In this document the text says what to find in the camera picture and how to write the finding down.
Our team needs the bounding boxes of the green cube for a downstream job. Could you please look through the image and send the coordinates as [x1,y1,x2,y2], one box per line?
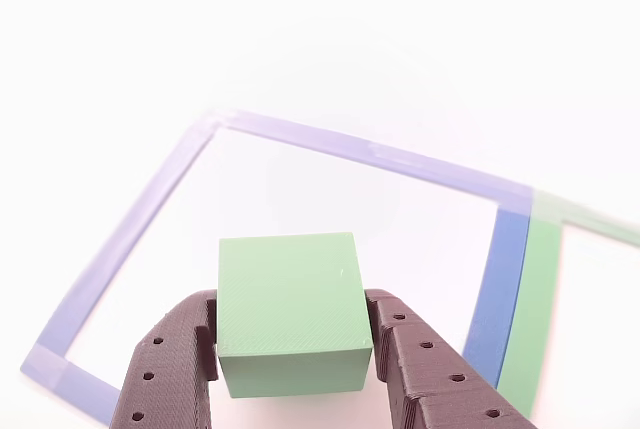
[216,231,374,400]

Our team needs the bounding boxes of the green tape square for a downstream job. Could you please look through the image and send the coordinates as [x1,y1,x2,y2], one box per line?
[494,188,640,421]

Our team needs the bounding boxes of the blue tape square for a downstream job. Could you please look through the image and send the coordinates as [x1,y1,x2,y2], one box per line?
[19,108,535,428]

